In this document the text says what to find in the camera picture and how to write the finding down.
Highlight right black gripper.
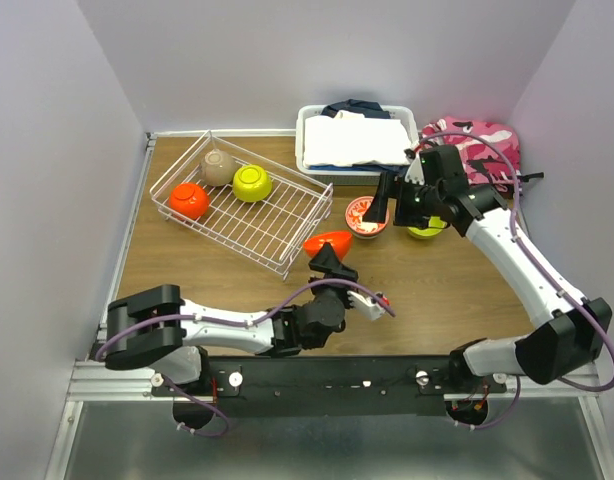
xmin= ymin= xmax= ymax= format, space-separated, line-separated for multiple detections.
xmin=362 ymin=170 xmax=442 ymax=229

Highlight white bowl orange pattern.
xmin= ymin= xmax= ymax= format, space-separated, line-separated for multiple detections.
xmin=345 ymin=196 xmax=387 ymax=231

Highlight orange bowl front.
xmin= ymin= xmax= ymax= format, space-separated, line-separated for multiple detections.
xmin=303 ymin=231 xmax=353 ymax=260

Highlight lime green bowl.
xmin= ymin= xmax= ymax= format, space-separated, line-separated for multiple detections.
xmin=232 ymin=164 xmax=273 ymax=203
xmin=407 ymin=216 xmax=447 ymax=240

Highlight pale blue bowl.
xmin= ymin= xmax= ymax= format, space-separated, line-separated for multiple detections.
xmin=350 ymin=229 xmax=383 ymax=240

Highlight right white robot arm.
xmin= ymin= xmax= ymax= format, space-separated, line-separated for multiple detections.
xmin=363 ymin=145 xmax=612 ymax=392

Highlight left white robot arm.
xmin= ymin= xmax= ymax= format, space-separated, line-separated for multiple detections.
xmin=95 ymin=243 xmax=359 ymax=395

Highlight white plastic laundry basket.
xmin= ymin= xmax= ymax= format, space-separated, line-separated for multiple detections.
xmin=295 ymin=105 xmax=418 ymax=186

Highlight white folded cloth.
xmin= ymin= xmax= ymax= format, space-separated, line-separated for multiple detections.
xmin=302 ymin=114 xmax=412 ymax=168

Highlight dark blue clothes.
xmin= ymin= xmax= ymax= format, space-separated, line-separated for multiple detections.
xmin=321 ymin=99 xmax=391 ymax=119

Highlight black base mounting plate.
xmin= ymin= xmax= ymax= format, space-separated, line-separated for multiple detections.
xmin=182 ymin=355 xmax=506 ymax=417

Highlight pink camouflage garment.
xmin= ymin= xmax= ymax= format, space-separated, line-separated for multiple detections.
xmin=419 ymin=116 xmax=545 ymax=196

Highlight beige bowl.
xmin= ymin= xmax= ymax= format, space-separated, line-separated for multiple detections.
xmin=200 ymin=149 xmax=238 ymax=187

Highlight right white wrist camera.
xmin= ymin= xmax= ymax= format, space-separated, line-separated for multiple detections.
xmin=404 ymin=144 xmax=425 ymax=185

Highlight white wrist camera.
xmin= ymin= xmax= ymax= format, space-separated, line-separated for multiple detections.
xmin=348 ymin=290 xmax=391 ymax=321
xmin=404 ymin=144 xmax=425 ymax=185

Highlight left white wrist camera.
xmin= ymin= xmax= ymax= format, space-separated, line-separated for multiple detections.
xmin=348 ymin=290 xmax=391 ymax=321

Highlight white wire dish rack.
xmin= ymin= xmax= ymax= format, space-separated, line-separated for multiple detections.
xmin=149 ymin=130 xmax=333 ymax=279

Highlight aluminium table frame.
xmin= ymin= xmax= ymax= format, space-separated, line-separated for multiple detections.
xmin=49 ymin=131 xmax=614 ymax=479

